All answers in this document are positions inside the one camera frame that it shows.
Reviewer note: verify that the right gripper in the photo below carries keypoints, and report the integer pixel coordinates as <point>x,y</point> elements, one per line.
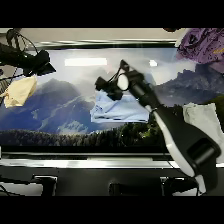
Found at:
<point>108,87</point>

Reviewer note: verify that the light blue shirt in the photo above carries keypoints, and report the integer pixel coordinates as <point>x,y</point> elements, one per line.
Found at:
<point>123,110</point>

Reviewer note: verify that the cream garment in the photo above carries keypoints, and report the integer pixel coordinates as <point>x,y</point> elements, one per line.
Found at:
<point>20,91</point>

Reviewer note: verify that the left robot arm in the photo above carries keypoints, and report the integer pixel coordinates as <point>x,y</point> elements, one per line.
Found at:
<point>23,60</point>

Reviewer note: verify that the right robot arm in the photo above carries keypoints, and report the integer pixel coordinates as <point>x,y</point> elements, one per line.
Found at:
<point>180,133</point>

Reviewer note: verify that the pale grey garment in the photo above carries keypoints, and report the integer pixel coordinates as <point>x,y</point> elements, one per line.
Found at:
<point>203,121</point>

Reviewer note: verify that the purple garment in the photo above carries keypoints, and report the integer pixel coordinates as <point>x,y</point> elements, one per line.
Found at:
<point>203,45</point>

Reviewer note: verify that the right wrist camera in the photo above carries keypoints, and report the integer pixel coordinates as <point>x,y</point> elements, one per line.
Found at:
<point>124,65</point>

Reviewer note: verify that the silver frame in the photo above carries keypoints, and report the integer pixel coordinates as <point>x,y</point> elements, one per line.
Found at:
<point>83,163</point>

